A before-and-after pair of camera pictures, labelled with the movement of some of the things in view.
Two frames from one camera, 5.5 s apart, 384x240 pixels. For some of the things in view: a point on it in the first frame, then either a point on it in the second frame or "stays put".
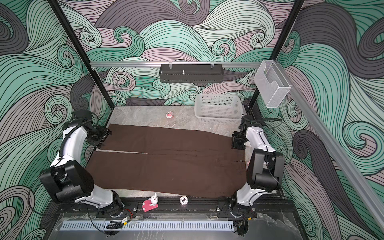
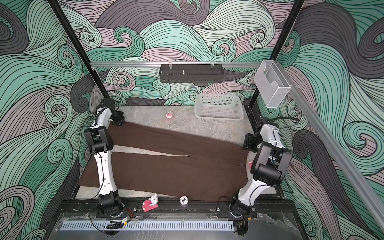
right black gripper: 235,145 → 247,145
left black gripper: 105,131 → 117,123
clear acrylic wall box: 273,83 stays put
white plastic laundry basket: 218,109 stays put
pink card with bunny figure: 151,203 stays put
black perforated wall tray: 191,73 stays put
